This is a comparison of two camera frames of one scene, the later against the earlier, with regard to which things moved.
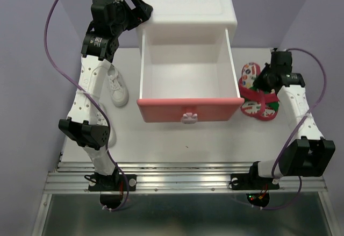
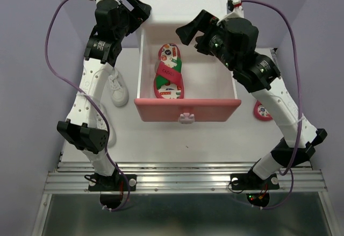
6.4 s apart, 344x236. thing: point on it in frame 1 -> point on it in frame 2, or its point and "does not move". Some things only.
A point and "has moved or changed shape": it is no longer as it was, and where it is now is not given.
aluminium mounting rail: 71,177 does not move
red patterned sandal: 250,72 has moved or changed shape
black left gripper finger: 143,12 does not move
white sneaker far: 117,86 does not move
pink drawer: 187,75 does not move
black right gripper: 259,82 -> 203,22
